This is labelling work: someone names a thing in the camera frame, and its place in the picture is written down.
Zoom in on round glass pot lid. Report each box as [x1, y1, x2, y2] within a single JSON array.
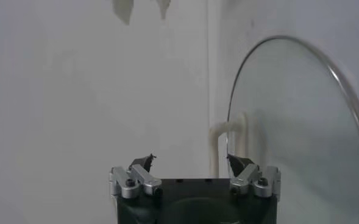
[[208, 35, 359, 224]]

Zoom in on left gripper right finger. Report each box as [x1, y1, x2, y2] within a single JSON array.
[[226, 153, 282, 198]]

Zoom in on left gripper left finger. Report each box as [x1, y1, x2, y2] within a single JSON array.
[[108, 153, 163, 200]]

